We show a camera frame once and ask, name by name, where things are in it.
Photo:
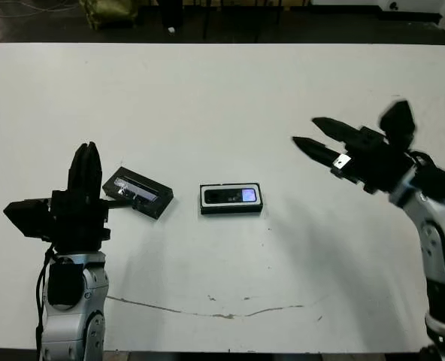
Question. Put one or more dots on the black box with white insert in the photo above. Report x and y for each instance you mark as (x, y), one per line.
(230, 210)

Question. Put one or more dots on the black box lid shiny window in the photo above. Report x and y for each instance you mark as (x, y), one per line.
(147, 192)

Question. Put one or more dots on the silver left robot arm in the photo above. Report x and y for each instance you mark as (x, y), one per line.
(72, 331)

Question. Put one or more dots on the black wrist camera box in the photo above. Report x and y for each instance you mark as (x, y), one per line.
(27, 220)
(397, 118)

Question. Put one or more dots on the wooden crate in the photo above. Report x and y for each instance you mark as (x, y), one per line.
(194, 2)
(295, 3)

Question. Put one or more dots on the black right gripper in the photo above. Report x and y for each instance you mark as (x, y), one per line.
(376, 165)

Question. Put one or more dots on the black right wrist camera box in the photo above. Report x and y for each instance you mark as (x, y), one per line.
(397, 118)

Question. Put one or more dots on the green sack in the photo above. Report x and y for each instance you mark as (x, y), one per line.
(108, 13)

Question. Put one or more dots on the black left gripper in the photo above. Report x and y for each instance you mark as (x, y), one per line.
(79, 222)

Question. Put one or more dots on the black slim camera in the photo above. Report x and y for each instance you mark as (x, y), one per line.
(222, 195)

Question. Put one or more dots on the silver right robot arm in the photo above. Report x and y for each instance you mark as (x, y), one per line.
(444, 244)

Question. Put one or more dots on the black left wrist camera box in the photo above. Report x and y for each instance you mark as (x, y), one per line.
(27, 220)

